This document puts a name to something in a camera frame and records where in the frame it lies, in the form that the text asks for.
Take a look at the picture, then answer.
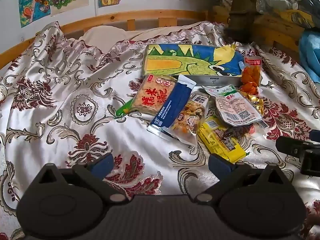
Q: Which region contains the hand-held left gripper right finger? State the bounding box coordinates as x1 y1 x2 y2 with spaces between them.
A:
194 154 288 203

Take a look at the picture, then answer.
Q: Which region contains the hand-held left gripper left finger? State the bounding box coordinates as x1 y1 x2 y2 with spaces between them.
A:
35 153 127 203

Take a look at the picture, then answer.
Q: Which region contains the yellow snack packet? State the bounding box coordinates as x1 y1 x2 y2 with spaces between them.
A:
197 116 247 163

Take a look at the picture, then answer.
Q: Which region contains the clear dark meat packet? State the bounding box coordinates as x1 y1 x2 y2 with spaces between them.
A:
217 124 256 143

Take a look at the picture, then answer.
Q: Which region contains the gold snack packet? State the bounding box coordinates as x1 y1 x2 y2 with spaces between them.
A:
246 93 266 116

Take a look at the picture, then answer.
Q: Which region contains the clear mixed nut packet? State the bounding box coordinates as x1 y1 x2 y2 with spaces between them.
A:
171 92 210 147

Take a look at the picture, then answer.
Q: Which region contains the white green-topped packet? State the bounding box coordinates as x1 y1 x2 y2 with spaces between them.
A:
202 84 263 127

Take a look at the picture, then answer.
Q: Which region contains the blue stick packet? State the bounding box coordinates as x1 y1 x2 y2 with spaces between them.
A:
147 74 196 140

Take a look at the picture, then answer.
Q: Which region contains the orange-red snack packet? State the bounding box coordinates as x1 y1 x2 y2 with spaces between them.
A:
239 56 262 93

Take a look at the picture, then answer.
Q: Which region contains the rice cracker packet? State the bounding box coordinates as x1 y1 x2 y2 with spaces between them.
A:
131 74 178 116

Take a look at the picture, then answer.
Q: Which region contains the metal tray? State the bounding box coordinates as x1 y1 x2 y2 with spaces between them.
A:
142 43 245 87

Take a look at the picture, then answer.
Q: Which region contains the patterned satin blanket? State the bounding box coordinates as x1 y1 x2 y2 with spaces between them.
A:
0 21 320 240

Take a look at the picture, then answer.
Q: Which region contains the green snack packet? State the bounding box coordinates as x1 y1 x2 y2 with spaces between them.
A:
114 98 135 119

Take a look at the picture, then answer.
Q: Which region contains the blue cloth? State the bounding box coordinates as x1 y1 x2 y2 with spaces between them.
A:
298 31 320 73

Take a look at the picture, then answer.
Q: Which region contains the wooden shelf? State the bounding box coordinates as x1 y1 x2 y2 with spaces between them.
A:
209 4 309 53

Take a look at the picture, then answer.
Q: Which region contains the beige pillow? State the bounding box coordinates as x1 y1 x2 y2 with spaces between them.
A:
79 21 208 48

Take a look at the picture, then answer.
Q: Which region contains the olive hanging garment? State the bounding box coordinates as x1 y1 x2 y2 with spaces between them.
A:
222 0 258 43

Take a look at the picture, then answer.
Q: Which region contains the orange-haired figure wall poster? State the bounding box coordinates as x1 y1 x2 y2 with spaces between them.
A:
18 0 52 28

